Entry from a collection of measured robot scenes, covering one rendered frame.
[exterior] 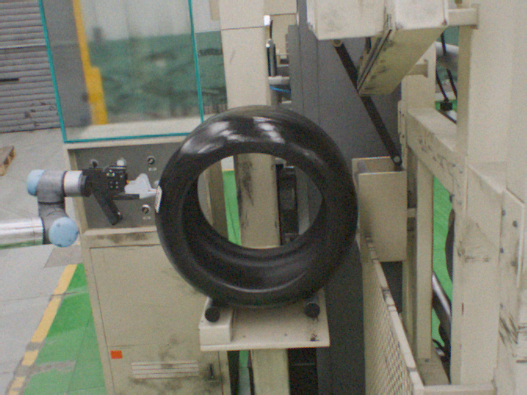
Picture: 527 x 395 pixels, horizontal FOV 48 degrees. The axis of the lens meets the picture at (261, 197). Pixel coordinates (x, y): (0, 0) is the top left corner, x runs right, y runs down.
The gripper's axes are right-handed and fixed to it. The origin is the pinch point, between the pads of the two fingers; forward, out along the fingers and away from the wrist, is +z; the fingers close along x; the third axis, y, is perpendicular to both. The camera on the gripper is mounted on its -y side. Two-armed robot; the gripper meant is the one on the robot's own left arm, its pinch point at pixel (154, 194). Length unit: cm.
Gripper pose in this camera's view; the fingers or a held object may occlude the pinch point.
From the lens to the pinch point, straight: 170.0
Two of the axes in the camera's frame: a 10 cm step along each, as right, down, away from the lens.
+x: 0.5, -3.2, 9.5
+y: 0.3, -9.5, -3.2
